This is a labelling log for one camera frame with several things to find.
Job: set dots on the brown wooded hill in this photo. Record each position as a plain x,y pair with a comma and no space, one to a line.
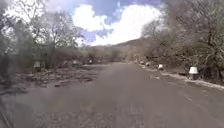
116,51

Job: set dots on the white-topped marker stone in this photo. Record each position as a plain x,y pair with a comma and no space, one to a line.
37,65
147,63
193,70
161,66

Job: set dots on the grey asphalt road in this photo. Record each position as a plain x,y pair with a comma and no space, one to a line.
126,100

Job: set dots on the dirt verge with rocks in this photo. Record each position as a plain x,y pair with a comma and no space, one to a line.
60,77

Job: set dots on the wood of bare trees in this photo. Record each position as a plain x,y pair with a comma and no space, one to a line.
190,36
30,36

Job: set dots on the pale gravel strip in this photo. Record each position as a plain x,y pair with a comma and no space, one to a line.
203,82

